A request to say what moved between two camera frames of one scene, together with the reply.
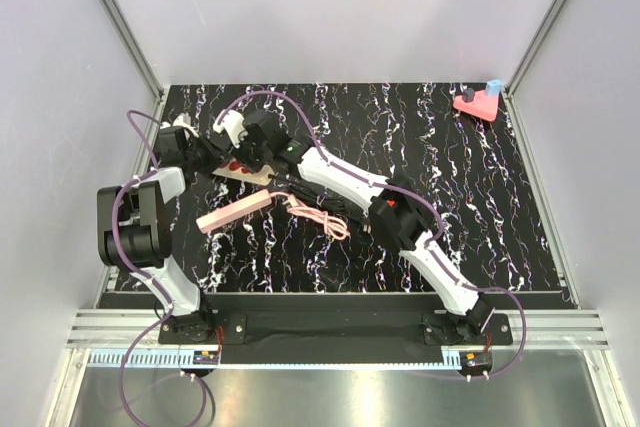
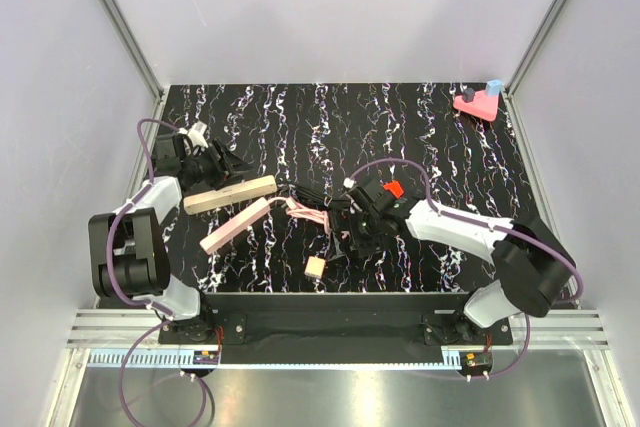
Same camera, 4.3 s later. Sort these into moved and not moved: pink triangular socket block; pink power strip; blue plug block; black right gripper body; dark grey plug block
Moved: pink power strip; black right gripper body
Not moved: dark grey plug block; pink triangular socket block; blue plug block
